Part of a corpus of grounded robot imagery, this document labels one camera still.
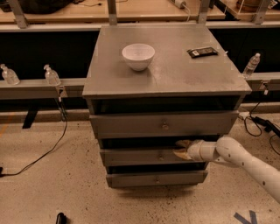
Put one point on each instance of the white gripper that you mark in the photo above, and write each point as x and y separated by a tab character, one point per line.
194	150

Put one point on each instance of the grey drawer cabinet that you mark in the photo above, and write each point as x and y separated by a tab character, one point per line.
173	82

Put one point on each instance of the black object on floor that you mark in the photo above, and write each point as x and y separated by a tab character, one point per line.
61	219

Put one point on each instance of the clear bottle far left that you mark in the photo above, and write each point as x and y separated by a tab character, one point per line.
9	75

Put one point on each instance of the grey bottom drawer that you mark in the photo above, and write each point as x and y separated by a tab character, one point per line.
156	179

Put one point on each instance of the clear water bottle right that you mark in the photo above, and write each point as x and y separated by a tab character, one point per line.
251	66

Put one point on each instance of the grey metal rail bench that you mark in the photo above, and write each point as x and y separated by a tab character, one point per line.
31	94

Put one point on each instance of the white power adapter on desk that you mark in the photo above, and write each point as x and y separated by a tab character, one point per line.
181	4

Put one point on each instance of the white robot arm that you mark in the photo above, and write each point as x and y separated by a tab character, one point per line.
227	151

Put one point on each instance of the grey top drawer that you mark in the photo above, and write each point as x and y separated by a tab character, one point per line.
202	123

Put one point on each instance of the grey drawer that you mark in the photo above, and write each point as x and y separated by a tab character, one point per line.
143	156
202	123
156	179

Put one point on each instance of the white ceramic bowl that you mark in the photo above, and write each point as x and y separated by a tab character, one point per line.
138	56

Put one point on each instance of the clear pump bottle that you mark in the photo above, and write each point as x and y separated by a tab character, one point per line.
51	76

